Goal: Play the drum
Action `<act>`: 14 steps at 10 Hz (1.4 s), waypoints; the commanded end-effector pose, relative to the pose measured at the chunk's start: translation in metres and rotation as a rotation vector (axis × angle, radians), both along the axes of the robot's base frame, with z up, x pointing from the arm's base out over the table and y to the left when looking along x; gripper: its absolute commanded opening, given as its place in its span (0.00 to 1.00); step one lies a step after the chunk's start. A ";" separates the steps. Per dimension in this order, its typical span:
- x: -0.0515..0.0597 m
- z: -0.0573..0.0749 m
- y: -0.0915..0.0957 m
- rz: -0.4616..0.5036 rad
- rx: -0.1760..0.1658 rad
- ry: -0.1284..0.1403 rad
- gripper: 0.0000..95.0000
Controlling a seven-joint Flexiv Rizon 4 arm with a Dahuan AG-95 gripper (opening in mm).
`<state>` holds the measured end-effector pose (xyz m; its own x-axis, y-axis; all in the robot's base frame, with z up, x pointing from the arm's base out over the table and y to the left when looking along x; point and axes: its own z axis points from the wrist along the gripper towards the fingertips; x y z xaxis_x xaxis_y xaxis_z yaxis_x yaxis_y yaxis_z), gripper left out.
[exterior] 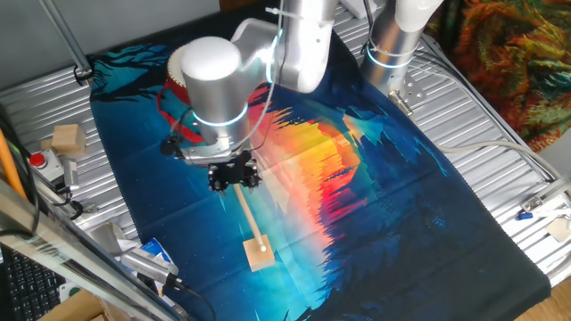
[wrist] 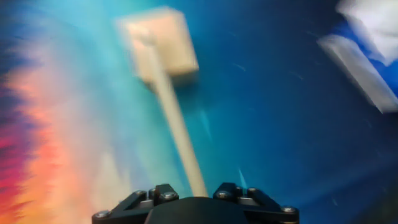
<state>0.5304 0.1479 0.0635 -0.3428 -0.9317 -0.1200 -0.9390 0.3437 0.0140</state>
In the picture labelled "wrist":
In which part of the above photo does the small wooden stick rest block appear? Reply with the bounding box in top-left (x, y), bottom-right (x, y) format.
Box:
top-left (116, 6), bottom-right (200, 91)

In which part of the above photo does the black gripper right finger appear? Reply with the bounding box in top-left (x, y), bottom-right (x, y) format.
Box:
top-left (213, 182), bottom-right (300, 224)

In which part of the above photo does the pale wooden drumstick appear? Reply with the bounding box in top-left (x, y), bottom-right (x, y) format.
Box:
top-left (136, 34), bottom-right (208, 197)

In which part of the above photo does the blue tissue pack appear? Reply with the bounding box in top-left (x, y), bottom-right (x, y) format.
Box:
top-left (317, 0), bottom-right (398, 113)

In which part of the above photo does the sunset forest printed tablecloth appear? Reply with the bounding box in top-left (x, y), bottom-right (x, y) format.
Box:
top-left (0, 0), bottom-right (398, 224)

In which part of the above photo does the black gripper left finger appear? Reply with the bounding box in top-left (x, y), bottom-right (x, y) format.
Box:
top-left (92, 183), bottom-right (180, 224)

